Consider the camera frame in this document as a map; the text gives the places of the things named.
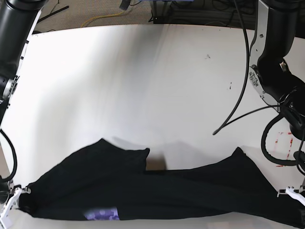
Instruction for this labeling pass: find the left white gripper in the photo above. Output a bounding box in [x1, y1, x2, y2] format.
[277, 185, 305, 206]

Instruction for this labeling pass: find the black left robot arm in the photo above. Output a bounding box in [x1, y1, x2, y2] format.
[248, 0, 305, 174]

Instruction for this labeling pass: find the yellow cable on floor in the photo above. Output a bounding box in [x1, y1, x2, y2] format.
[82, 9, 124, 28]

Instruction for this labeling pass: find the red tape rectangle marking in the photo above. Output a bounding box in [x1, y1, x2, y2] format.
[272, 132, 294, 160]

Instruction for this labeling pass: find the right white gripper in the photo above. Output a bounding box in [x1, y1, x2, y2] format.
[0, 187, 31, 227]

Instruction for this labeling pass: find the black cable loop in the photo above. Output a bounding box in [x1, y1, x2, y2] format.
[212, 0, 286, 136]

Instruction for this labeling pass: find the black printed T-shirt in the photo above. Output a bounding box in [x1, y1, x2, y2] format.
[19, 139, 305, 229]

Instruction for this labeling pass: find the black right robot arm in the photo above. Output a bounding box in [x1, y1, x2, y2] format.
[0, 0, 47, 229]

